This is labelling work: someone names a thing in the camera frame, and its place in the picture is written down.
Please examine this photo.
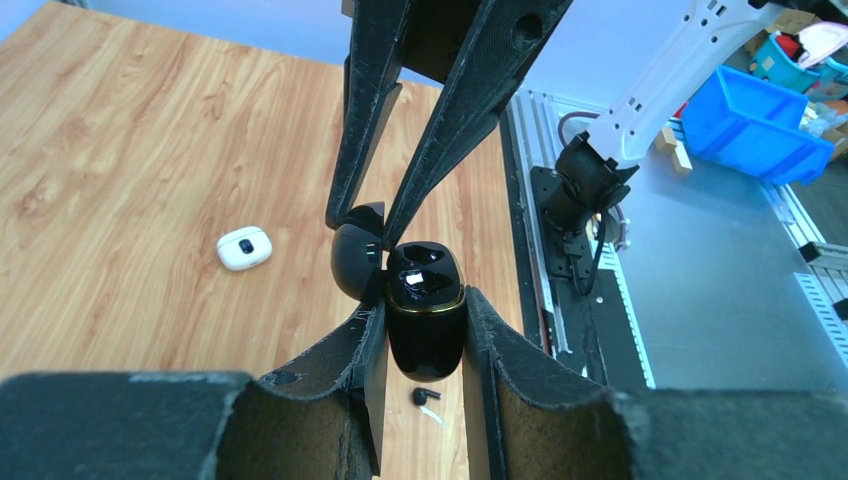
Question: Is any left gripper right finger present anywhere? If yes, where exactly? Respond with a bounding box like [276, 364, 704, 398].
[463, 287, 847, 479]

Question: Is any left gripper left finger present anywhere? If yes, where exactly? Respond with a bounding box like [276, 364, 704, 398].
[1, 305, 387, 479]

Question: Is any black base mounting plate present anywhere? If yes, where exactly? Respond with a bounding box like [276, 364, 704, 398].
[500, 92, 651, 392]

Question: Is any white earbud charging case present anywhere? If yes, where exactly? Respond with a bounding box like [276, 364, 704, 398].
[216, 226, 273, 271]

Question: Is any blue plastic storage bin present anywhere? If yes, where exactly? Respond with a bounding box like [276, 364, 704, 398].
[681, 66, 834, 186]

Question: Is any teal storage bin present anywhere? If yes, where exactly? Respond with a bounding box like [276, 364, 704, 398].
[749, 34, 821, 94]

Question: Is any black earbud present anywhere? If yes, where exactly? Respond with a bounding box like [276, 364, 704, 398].
[411, 387, 442, 407]

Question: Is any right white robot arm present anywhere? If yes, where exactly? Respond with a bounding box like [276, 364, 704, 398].
[325, 1, 787, 248]

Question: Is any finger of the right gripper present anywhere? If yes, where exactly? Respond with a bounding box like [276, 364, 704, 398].
[383, 1, 571, 249]
[325, 1, 412, 229]

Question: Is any black earbud charging case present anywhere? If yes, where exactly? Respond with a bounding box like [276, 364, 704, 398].
[331, 202, 468, 383]

